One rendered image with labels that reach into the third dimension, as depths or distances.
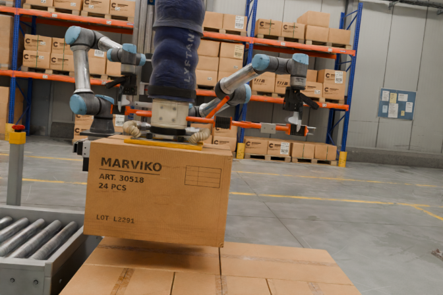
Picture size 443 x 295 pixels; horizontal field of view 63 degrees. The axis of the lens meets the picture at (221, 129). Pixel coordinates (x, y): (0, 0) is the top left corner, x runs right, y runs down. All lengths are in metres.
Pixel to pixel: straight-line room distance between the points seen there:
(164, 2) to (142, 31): 0.88
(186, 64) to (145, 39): 0.92
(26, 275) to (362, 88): 10.79
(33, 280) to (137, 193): 0.50
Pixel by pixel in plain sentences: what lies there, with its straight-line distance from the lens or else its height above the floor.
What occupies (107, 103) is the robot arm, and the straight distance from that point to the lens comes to 2.37.
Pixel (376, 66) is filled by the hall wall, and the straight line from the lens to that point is 11.93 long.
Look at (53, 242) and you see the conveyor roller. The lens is 2.01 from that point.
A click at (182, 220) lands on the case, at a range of 1.61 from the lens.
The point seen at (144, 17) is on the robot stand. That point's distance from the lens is 2.58.
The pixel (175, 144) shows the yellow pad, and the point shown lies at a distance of 1.60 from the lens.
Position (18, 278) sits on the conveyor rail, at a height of 0.53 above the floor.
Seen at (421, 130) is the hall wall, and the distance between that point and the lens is 12.77.
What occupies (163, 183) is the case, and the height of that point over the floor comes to 0.93.
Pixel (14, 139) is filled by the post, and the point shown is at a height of 0.95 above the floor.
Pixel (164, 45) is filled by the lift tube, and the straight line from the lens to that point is 1.67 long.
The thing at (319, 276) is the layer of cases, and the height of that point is 0.54.
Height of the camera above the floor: 1.28
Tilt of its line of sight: 4 degrees down
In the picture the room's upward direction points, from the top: 6 degrees clockwise
